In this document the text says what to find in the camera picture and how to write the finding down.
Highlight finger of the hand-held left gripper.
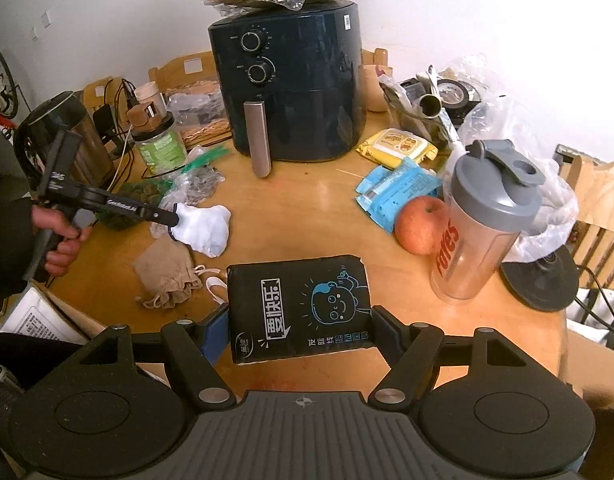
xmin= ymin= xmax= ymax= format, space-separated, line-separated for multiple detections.
xmin=144 ymin=203 xmax=180 ymax=228

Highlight bicycle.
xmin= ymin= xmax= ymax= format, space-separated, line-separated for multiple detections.
xmin=0 ymin=40 xmax=20 ymax=133

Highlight clear snack bag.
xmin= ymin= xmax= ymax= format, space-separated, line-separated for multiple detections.
xmin=166 ymin=80 xmax=233 ymax=147

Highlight white printed paper sheet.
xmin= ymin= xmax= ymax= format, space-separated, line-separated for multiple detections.
xmin=0 ymin=284 xmax=90 ymax=347

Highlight red apple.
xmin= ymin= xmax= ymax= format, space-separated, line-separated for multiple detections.
xmin=394 ymin=196 xmax=447 ymax=256

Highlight dark blue air fryer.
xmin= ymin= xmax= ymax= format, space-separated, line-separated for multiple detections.
xmin=208 ymin=1 xmax=366 ymax=178

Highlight person's left forearm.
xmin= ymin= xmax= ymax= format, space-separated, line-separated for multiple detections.
xmin=0 ymin=197 xmax=38 ymax=301

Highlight green label jar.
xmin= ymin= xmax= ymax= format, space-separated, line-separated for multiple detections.
xmin=130 ymin=110 xmax=188 ymax=177

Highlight green plastic ties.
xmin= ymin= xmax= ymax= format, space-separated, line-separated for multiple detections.
xmin=179 ymin=146 xmax=229 ymax=173

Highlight clear shaker bottle grey lid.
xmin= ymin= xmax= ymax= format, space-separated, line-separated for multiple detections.
xmin=429 ymin=139 xmax=546 ymax=303

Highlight white cord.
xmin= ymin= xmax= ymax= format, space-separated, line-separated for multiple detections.
xmin=193 ymin=264 xmax=229 ymax=305

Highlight large clear plastic bag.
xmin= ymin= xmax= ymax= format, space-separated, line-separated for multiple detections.
xmin=444 ymin=55 xmax=580 ymax=263

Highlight yellow wet wipes pack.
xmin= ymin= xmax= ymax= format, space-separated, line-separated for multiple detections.
xmin=356 ymin=128 xmax=439 ymax=170

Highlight black packet with blue print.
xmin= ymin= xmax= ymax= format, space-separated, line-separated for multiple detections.
xmin=226 ymin=254 xmax=374 ymax=367

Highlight black tape roll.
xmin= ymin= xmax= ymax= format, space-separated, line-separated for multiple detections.
xmin=434 ymin=79 xmax=480 ymax=111

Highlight black power adapter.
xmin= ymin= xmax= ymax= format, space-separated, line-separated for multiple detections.
xmin=92 ymin=105 xmax=118 ymax=136

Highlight crumpled clear plastic bag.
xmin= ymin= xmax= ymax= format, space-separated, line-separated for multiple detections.
xmin=162 ymin=167 xmax=227 ymax=211

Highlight person's left hand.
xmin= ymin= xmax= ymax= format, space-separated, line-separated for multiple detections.
xmin=31 ymin=207 xmax=93 ymax=277

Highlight tan burlap pouch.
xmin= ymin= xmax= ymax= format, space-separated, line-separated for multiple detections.
xmin=133 ymin=236 xmax=204 ymax=311

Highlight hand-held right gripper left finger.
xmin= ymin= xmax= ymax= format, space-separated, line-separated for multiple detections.
xmin=32 ymin=305 xmax=235 ymax=411

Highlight white sock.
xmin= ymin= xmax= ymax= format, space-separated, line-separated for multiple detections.
xmin=167 ymin=202 xmax=233 ymax=258

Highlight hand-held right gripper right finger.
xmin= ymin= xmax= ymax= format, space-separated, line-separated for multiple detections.
xmin=369 ymin=306 xmax=572 ymax=408

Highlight black kettle base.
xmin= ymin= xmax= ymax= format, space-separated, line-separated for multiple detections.
xmin=501 ymin=250 xmax=580 ymax=312

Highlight white paper shopping bag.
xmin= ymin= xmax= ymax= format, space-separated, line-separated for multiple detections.
xmin=567 ymin=287 xmax=614 ymax=336

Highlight metal tube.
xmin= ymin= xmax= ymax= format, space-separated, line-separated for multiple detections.
xmin=419 ymin=92 xmax=445 ymax=118

